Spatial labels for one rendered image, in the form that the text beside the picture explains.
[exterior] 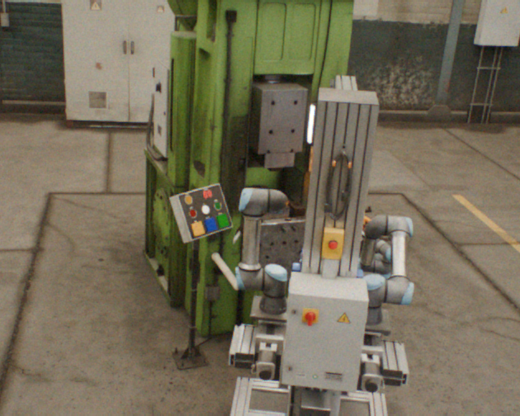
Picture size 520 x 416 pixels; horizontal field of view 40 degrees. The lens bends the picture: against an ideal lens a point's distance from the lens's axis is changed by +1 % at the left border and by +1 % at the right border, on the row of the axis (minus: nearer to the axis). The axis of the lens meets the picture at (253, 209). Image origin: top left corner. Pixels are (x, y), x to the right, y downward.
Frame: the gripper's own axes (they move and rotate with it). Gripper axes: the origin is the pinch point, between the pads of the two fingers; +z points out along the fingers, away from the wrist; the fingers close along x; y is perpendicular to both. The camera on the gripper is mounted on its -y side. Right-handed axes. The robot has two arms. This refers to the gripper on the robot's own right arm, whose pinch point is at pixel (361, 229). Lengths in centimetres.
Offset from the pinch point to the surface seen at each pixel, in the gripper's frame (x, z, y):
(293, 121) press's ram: -32, 42, -59
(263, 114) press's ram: -52, 43, -65
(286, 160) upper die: -35, 42, -34
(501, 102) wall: 576, 488, 65
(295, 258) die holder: -25, 35, 33
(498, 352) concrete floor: 111, -23, 97
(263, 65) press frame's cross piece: -48, 57, -91
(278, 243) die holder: -38, 36, 21
